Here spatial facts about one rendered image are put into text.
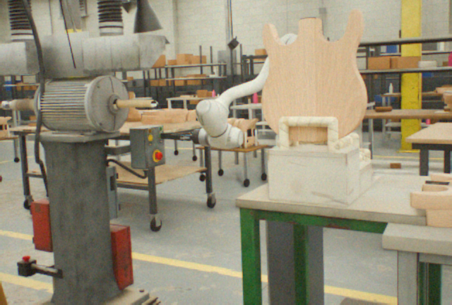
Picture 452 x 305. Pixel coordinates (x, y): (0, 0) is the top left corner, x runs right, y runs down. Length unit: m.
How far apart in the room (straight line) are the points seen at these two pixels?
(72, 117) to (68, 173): 0.26
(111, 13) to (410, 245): 1.41
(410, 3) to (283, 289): 6.60
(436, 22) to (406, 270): 11.24
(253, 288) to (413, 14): 7.25
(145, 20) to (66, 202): 0.90
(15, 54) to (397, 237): 1.81
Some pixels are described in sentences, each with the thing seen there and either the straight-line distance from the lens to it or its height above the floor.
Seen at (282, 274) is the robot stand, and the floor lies 0.31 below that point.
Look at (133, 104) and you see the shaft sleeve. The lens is 2.18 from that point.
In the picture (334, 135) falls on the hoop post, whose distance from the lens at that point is 1.59.
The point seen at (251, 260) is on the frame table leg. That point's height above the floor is 0.71.
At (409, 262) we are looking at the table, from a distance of 1.52.
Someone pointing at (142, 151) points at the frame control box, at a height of 1.01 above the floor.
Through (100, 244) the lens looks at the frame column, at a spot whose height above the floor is 0.58.
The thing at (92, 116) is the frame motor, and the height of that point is 1.20.
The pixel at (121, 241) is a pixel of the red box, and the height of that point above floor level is 0.56.
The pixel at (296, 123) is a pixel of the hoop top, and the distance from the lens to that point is 1.63.
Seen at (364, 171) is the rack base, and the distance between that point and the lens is 1.78.
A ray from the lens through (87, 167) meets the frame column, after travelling 2.39.
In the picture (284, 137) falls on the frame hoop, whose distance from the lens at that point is 1.65.
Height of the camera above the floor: 1.35
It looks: 7 degrees down
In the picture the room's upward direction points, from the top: 2 degrees counter-clockwise
